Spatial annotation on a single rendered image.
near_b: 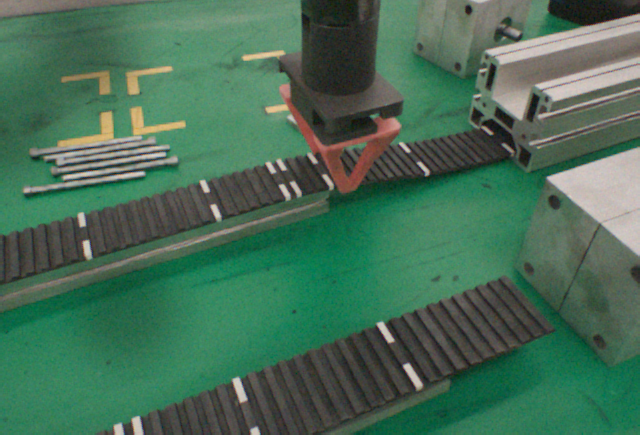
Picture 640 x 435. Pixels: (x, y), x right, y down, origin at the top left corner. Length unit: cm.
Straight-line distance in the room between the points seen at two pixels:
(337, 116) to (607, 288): 21
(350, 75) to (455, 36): 31
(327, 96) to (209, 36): 41
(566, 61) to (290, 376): 44
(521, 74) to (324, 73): 25
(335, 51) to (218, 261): 19
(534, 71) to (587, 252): 25
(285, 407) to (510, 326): 16
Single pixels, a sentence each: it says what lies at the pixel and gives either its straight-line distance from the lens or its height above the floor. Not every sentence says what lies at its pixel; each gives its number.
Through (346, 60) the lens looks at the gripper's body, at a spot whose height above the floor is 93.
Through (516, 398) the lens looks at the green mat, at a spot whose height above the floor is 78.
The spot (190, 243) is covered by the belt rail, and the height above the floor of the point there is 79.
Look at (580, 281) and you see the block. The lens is 43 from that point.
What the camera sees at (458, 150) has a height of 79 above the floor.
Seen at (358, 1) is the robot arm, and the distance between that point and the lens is 39.
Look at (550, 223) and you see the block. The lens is 43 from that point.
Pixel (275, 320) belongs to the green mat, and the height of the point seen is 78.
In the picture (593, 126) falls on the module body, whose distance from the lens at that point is 62.
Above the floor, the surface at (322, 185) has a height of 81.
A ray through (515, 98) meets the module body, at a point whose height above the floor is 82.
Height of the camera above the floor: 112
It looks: 42 degrees down
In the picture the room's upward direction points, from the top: straight up
